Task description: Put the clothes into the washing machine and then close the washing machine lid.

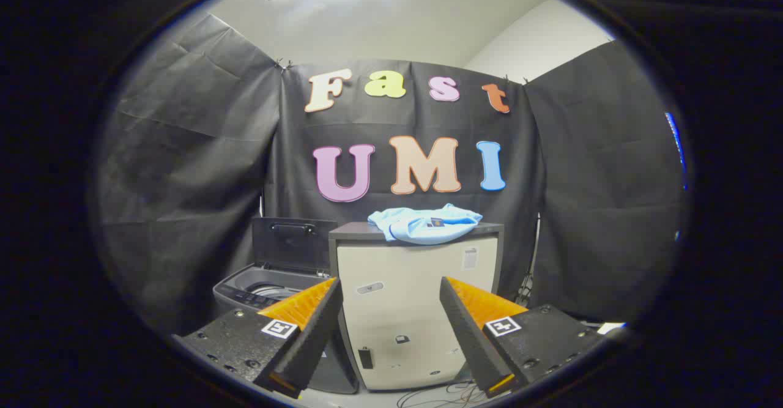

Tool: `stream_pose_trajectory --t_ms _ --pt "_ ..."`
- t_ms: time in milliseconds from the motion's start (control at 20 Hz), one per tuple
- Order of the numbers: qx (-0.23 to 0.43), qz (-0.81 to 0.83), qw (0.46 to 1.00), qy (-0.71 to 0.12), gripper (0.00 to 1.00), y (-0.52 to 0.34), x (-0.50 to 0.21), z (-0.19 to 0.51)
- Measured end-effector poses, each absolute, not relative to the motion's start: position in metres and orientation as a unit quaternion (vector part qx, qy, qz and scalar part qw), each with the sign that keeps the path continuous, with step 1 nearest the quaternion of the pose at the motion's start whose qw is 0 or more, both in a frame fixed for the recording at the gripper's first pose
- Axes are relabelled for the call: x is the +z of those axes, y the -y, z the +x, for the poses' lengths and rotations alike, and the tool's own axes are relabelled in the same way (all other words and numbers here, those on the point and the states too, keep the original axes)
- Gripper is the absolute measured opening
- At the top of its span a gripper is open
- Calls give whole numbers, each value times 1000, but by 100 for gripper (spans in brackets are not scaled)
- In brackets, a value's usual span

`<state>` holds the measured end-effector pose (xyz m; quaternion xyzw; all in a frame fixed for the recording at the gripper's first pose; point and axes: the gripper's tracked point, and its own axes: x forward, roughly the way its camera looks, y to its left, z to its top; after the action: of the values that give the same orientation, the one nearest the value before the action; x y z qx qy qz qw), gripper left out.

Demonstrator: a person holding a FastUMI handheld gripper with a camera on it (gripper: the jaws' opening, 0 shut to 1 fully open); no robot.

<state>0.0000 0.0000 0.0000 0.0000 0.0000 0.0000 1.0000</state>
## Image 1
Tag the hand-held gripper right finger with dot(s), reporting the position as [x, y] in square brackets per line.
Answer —
[468, 334]

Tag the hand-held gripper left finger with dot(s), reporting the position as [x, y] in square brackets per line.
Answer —
[312, 341]

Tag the grey washing machine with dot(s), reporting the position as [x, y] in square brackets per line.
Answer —
[241, 290]

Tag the light blue shirt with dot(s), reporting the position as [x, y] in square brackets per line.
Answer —
[422, 226]

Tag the white cabinet with grey top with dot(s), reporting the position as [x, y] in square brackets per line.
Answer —
[397, 273]

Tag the black backdrop cloth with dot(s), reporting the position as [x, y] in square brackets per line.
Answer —
[202, 151]

